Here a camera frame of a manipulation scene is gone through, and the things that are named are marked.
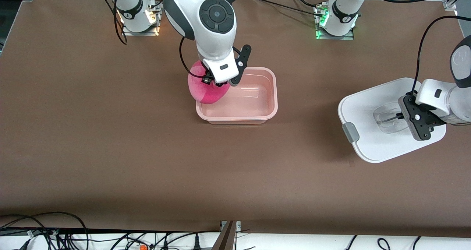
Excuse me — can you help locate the black looped cable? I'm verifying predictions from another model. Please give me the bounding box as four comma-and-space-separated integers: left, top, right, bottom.
0, 211, 90, 250

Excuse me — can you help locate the black cable on table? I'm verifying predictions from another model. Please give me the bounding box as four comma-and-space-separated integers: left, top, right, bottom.
251, 0, 326, 18

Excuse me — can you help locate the aluminium frame strut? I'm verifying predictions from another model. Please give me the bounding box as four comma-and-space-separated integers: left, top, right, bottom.
213, 221, 241, 250

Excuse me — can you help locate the pink plush toy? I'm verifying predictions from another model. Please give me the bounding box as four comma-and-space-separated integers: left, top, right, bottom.
187, 60, 231, 105

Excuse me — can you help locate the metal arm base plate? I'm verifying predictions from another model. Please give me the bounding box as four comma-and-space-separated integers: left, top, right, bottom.
121, 1, 161, 36
315, 3, 355, 41

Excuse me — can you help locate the white container lid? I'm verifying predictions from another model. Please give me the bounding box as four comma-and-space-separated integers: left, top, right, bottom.
337, 77, 447, 164

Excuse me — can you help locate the pink plastic box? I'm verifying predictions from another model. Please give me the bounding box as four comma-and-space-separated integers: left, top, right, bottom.
196, 67, 278, 125

